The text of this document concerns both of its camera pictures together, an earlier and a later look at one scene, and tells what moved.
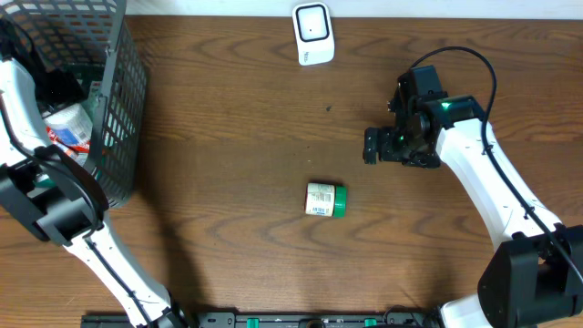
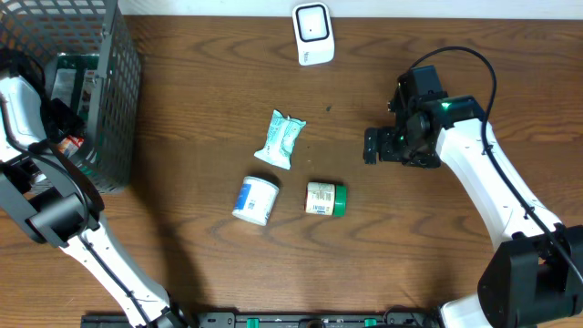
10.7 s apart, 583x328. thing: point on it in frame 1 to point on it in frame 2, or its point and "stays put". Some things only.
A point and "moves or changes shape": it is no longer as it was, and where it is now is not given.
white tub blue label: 72,125 moves or changes shape
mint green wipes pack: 93,101 to 280,139
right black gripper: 386,151 stays put
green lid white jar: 325,199 stays put
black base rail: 274,320 stays put
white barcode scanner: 313,32 stays put
